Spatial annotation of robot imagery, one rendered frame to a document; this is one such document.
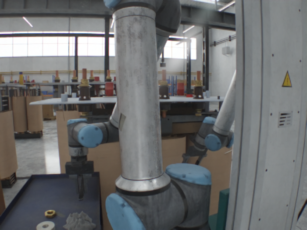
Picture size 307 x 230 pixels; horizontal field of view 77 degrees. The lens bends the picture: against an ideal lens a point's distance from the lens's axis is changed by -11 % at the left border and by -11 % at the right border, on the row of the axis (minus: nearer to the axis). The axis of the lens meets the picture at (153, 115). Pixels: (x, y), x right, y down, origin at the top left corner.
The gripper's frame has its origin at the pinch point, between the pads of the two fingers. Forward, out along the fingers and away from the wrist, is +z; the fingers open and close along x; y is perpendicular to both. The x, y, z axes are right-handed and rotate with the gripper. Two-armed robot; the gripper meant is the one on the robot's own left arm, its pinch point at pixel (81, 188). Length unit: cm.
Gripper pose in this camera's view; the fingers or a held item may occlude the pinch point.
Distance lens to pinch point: 111.2
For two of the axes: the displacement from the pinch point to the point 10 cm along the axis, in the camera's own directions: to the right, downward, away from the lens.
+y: -2.4, -1.1, 9.6
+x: -9.7, 0.3, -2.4
